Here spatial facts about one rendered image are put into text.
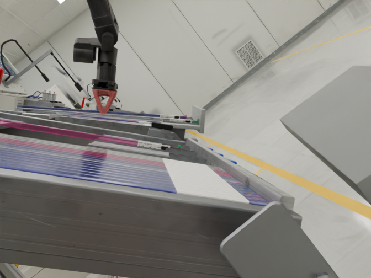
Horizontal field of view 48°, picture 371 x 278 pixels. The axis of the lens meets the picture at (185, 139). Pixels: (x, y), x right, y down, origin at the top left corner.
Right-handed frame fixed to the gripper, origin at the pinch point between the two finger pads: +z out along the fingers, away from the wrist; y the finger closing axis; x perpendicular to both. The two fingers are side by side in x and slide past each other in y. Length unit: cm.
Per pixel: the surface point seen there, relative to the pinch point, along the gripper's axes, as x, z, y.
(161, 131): 18.0, 4.8, 30.2
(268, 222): 25, 11, 102
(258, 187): 27, 10, 89
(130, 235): 16, 13, 98
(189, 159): 23, 9, 61
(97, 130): 3.4, 5.7, 31.0
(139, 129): 8.7, 3.9, -46.5
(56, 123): -5.9, 4.9, 31.6
